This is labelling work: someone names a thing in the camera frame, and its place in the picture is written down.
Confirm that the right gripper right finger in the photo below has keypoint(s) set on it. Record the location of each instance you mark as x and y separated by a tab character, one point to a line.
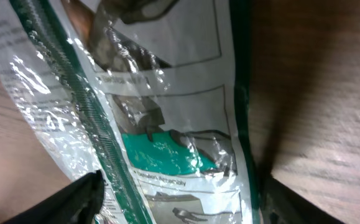
281	205

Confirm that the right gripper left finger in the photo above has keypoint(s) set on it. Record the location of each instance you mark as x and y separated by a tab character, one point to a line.
78	202

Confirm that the green packaged item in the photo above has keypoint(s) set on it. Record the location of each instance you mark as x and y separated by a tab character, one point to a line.
151	95

